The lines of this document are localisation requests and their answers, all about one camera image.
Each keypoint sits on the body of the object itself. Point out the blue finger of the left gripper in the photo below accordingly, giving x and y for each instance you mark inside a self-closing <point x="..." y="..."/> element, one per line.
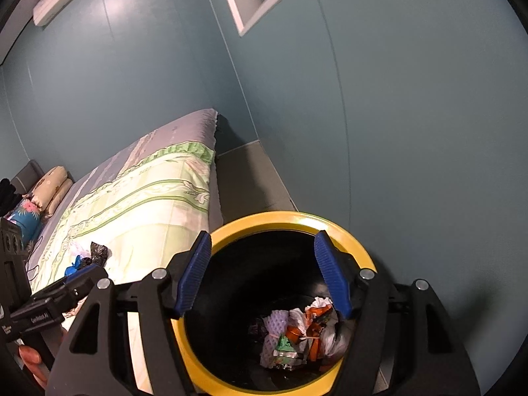
<point x="87" y="275"/>

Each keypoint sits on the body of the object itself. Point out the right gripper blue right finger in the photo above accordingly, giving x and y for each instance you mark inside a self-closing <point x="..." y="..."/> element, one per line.
<point x="336" y="268"/>

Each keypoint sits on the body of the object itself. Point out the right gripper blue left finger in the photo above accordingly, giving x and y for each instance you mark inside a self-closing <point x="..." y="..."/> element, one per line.
<point x="190" y="269"/>

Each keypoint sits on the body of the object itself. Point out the orange snack bag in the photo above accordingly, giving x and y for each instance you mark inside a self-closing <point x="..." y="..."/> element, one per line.
<point x="304" y="327"/>

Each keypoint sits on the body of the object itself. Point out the purple foam net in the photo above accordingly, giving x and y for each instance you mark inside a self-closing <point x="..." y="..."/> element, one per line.
<point x="275" y="324"/>

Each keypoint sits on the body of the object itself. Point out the green noodle snack packet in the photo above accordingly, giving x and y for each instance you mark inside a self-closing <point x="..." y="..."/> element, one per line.
<point x="286" y="356"/>

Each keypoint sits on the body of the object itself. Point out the yellow rimmed trash bin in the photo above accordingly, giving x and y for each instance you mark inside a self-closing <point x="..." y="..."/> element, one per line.
<point x="259" y="263"/>

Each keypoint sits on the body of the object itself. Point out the person's hand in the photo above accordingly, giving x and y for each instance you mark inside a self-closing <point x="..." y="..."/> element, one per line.
<point x="38" y="348"/>

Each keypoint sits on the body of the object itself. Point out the blue plastic bag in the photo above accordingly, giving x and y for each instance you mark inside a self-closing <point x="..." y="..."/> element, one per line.
<point x="74" y="266"/>

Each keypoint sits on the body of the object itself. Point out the black plastic bag rear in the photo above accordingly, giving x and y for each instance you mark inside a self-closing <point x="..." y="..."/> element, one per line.
<point x="99" y="254"/>

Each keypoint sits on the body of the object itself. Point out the green patterned bed quilt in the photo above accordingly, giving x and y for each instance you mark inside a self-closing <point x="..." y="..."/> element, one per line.
<point x="145" y="204"/>

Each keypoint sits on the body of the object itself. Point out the blue floral folded blanket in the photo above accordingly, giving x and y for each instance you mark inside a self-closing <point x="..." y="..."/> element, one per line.
<point x="26" y="216"/>

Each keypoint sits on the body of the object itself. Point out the beige floral pillow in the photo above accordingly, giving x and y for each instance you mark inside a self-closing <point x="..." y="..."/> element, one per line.
<point x="50" y="190"/>

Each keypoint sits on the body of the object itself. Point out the black clothing on headboard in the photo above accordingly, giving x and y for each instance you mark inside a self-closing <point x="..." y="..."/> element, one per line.
<point x="8" y="197"/>

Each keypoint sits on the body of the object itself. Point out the grey bed headboard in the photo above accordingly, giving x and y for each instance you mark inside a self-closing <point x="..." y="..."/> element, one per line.
<point x="27" y="177"/>

